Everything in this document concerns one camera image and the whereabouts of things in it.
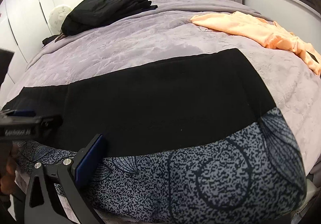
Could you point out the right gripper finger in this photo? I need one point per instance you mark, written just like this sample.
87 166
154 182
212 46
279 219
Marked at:
42 204

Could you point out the black pants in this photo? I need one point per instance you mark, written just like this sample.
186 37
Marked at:
164 105

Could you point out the left hand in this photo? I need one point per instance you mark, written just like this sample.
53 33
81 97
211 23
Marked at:
8 168

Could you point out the black garment beside bed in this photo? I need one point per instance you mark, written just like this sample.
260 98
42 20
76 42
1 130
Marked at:
49 39

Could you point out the brown fuzzy garment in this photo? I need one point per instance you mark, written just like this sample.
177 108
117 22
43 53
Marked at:
60 37

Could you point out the white wardrobe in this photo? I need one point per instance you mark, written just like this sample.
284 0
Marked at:
28 25

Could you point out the floral white lamp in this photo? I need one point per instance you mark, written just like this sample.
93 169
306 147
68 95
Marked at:
57 17

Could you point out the black folded clothes pile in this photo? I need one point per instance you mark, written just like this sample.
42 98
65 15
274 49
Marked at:
91 14

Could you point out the lilac bed blanket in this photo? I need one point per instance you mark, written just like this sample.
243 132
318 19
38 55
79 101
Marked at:
161 34

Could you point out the blue grey patterned cloth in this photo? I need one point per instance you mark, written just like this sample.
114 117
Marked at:
235 165

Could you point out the orange garment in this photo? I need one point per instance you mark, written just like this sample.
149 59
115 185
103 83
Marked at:
272 36

